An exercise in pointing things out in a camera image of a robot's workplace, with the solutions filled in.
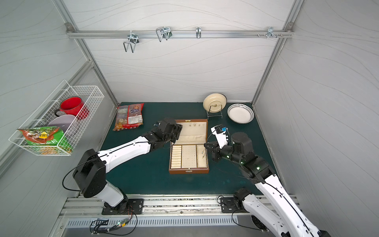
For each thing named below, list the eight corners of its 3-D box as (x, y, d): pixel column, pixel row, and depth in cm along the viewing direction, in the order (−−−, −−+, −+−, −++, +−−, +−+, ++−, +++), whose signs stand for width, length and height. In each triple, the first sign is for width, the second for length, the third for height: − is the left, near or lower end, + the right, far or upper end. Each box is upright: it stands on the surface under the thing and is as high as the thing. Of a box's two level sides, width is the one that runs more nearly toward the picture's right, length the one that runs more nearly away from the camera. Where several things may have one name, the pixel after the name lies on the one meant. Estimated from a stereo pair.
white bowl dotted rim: (229, 123, 108) (230, 121, 107) (226, 105, 121) (226, 103, 119) (255, 123, 108) (256, 121, 107) (249, 105, 121) (250, 103, 119)
